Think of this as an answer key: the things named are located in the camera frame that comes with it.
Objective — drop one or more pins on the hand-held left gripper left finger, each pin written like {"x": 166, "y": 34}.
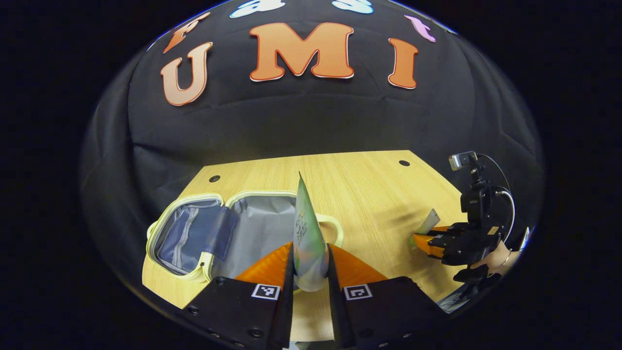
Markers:
{"x": 287, "y": 316}

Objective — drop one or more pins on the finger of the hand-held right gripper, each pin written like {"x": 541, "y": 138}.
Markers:
{"x": 461, "y": 227}
{"x": 461, "y": 250}

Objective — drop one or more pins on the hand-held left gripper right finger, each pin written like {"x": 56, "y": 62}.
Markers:
{"x": 335, "y": 316}

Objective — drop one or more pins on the light green skincare tube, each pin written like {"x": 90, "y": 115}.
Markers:
{"x": 430, "y": 221}

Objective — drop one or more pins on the white green-printed skincare tube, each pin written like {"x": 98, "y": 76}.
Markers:
{"x": 311, "y": 243}

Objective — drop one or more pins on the pale yellow small suitcase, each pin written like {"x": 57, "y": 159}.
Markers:
{"x": 262, "y": 228}

